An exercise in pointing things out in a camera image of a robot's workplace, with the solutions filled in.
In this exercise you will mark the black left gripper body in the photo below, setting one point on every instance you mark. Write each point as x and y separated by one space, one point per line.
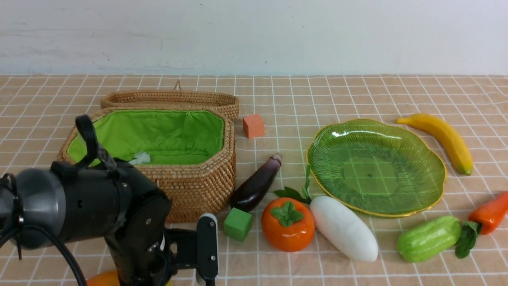
136 247

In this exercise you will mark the orange yellow mango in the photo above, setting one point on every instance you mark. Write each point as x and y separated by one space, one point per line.
108 278

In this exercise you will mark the dark purple eggplant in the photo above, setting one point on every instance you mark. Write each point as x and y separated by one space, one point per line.
251 192

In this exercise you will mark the orange persimmon green leaf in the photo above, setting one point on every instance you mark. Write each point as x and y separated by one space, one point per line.
288 225

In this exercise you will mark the white radish green leaves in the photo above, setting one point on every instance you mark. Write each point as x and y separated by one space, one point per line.
337 223

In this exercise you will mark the yellow banana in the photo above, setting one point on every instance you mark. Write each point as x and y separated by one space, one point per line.
452 142

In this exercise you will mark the orange carrot green leaves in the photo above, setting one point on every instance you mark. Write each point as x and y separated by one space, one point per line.
482 221

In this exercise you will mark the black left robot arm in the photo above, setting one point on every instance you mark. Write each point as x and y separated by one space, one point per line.
41 208

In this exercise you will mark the green foam cube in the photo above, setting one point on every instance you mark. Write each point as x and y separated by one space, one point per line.
237 224

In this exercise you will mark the woven wicker basket green lining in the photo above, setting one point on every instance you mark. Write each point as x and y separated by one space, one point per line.
192 153

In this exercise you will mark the orange foam cube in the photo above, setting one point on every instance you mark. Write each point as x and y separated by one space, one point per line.
253 126

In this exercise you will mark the woven wicker basket lid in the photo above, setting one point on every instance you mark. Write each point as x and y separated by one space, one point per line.
226 104

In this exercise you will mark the beige checkered tablecloth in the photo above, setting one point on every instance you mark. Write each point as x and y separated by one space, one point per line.
37 113

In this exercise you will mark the green glass leaf plate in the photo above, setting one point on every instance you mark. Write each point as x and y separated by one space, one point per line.
376 169

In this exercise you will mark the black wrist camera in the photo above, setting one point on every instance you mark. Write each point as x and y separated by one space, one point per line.
195 249

